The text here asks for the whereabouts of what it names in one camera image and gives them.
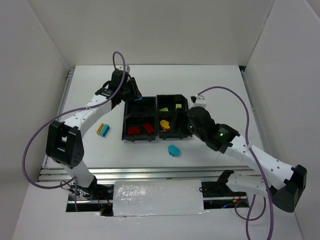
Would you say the yellow rounded lego brick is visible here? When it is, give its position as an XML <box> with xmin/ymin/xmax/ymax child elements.
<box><xmin>159</xmin><ymin>119</ymin><xmax>171</xmax><ymax>132</ymax></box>

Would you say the teal rounded lego brick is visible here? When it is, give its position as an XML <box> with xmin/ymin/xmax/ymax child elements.
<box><xmin>167</xmin><ymin>145</ymin><xmax>181</xmax><ymax>158</ymax></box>

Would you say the yellow striped lego piece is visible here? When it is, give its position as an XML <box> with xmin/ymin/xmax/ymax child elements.
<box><xmin>96</xmin><ymin>123</ymin><xmax>105</xmax><ymax>136</ymax></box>

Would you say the lime green lego plate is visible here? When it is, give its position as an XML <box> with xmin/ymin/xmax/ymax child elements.
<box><xmin>175</xmin><ymin>103</ymin><xmax>182</xmax><ymax>110</ymax></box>

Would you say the red flower lego brick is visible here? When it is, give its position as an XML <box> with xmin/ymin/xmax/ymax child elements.
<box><xmin>127</xmin><ymin>126</ymin><xmax>141</xmax><ymax>135</ymax></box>

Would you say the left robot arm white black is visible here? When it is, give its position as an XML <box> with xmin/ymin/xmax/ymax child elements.
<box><xmin>45</xmin><ymin>69</ymin><xmax>142</xmax><ymax>199</ymax></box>

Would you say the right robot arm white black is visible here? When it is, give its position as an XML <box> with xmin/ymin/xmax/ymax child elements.
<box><xmin>170</xmin><ymin>106</ymin><xmax>307</xmax><ymax>213</ymax></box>

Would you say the lime lego tile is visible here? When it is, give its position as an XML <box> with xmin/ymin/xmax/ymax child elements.
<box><xmin>159</xmin><ymin>107</ymin><xmax>169</xmax><ymax>112</ymax></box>

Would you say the black four compartment tray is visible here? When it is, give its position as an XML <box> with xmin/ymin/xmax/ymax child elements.
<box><xmin>121</xmin><ymin>94</ymin><xmax>192</xmax><ymax>142</ymax></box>

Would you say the white foil covered board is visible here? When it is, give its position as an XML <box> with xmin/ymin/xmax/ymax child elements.
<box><xmin>112</xmin><ymin>180</ymin><xmax>205</xmax><ymax>217</ymax></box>

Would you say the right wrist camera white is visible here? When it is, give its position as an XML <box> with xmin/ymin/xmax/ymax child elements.
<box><xmin>190</xmin><ymin>95</ymin><xmax>207</xmax><ymax>109</ymax></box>

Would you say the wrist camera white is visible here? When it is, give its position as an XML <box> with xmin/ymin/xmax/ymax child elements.
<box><xmin>190</xmin><ymin>95</ymin><xmax>207</xmax><ymax>109</ymax></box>
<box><xmin>118</xmin><ymin>65</ymin><xmax>131</xmax><ymax>74</ymax></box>

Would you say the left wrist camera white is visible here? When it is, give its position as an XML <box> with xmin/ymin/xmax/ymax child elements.
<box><xmin>118</xmin><ymin>65</ymin><xmax>131</xmax><ymax>74</ymax></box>

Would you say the aluminium frame rail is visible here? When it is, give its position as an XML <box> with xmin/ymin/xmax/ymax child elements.
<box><xmin>38</xmin><ymin>166</ymin><xmax>261</xmax><ymax>181</ymax></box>

